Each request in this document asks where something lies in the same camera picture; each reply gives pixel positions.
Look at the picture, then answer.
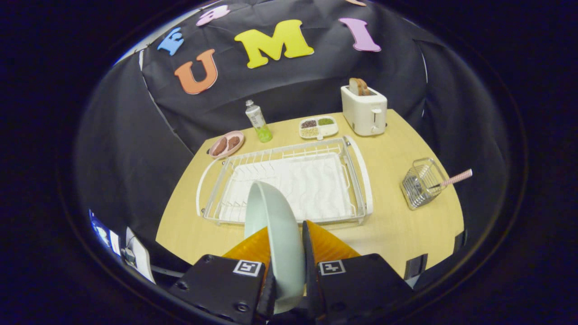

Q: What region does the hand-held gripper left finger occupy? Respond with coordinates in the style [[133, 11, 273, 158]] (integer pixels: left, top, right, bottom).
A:
[[168, 227, 277, 325]]

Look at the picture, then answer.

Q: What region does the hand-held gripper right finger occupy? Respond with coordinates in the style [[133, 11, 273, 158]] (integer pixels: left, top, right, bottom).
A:
[[301, 220, 414, 323]]

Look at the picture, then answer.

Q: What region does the pale green plate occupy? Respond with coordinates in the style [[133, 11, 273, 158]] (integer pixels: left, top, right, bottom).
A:
[[244, 181, 306, 315]]

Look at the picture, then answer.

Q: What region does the white wire dish rack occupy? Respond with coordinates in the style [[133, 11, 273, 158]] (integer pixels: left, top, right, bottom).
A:
[[196, 135, 374, 226]]

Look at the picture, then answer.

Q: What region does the metal wire basket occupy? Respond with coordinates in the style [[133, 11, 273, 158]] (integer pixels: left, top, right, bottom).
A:
[[400, 157, 448, 211]]

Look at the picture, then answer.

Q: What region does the pink checked handle spoon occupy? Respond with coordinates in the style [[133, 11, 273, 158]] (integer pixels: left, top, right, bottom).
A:
[[406, 169, 473, 195]]

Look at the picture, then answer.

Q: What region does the pink oval plate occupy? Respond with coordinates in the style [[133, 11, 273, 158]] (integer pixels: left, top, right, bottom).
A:
[[209, 130, 245, 159]]

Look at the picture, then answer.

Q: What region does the white drip tray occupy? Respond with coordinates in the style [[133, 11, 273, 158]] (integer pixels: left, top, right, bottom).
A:
[[219, 153, 355, 223]]

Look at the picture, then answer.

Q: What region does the white divided tray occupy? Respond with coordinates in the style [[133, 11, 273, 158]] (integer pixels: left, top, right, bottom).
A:
[[299, 116, 339, 140]]

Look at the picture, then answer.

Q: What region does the clear bottle green liquid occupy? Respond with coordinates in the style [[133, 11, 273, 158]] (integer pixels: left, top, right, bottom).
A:
[[245, 100, 273, 143]]

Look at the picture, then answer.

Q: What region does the white toaster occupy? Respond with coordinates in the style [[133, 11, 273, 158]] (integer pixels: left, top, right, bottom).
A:
[[340, 85, 388, 137]]

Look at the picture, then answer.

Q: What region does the black backdrop cloth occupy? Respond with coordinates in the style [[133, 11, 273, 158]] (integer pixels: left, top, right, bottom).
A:
[[75, 0, 511, 280]]

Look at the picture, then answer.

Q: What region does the brown toast slice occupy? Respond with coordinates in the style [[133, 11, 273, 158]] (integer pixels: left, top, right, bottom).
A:
[[349, 78, 372, 96]]

